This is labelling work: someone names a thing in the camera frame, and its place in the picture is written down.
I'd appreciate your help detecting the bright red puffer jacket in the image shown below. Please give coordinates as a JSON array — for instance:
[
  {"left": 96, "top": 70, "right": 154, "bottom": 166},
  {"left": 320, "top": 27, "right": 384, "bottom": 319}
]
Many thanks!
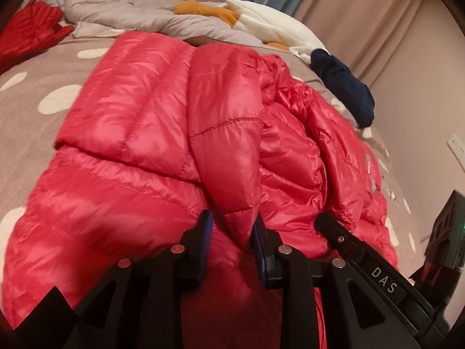
[{"left": 2, "top": 32, "right": 397, "bottom": 348}]

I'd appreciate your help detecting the white plush goose toy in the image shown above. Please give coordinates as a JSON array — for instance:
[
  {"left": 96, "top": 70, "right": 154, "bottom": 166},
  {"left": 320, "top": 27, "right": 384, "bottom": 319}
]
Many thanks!
[{"left": 174, "top": 0, "right": 326, "bottom": 63}]

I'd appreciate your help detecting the polka dot brown bed cover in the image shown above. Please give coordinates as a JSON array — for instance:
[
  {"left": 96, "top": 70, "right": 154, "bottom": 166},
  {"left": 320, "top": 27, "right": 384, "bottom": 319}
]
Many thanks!
[{"left": 0, "top": 33, "right": 427, "bottom": 284}]

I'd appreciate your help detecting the dark red quilted garment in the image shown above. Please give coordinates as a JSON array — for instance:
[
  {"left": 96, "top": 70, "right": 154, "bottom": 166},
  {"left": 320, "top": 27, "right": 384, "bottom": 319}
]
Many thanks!
[{"left": 0, "top": 0, "right": 74, "bottom": 74}]

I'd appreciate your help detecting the navy blue folded garment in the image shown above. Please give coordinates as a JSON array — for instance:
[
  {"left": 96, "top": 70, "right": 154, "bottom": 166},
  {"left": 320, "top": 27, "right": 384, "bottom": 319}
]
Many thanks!
[{"left": 310, "top": 49, "right": 375, "bottom": 129}]

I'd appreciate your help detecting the white wall socket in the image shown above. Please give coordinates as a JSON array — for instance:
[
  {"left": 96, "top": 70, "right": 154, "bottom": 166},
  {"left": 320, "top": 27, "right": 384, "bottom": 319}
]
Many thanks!
[{"left": 446, "top": 134, "right": 465, "bottom": 171}]

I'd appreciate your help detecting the grey lilac quilt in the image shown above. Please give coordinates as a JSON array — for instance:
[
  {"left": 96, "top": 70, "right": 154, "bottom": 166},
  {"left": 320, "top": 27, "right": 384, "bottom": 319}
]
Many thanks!
[{"left": 64, "top": 0, "right": 263, "bottom": 47}]

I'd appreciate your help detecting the pink beige curtain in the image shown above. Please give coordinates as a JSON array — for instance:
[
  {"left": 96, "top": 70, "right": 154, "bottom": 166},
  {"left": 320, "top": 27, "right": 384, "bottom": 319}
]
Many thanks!
[{"left": 117, "top": 0, "right": 426, "bottom": 88}]

